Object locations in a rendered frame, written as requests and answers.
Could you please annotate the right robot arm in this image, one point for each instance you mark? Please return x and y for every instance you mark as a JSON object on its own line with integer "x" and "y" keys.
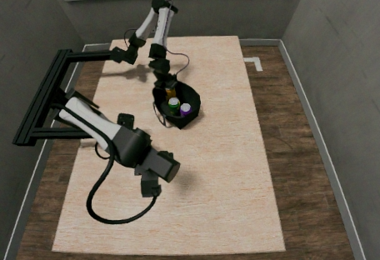
{"x": 130, "y": 149}

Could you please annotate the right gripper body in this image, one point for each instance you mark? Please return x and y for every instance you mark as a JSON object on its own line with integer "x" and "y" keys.
{"x": 149, "y": 181}

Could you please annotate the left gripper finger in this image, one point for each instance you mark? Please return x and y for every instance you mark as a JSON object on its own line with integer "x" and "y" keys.
{"x": 163, "y": 90}

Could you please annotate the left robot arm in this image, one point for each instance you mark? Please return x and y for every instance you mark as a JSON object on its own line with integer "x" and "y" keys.
{"x": 161, "y": 15}

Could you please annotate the black fabric bag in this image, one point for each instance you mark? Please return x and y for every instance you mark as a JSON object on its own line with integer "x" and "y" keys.
{"x": 188, "y": 95}

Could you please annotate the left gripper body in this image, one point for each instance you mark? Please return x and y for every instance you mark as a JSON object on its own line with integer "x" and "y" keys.
{"x": 164, "y": 79}

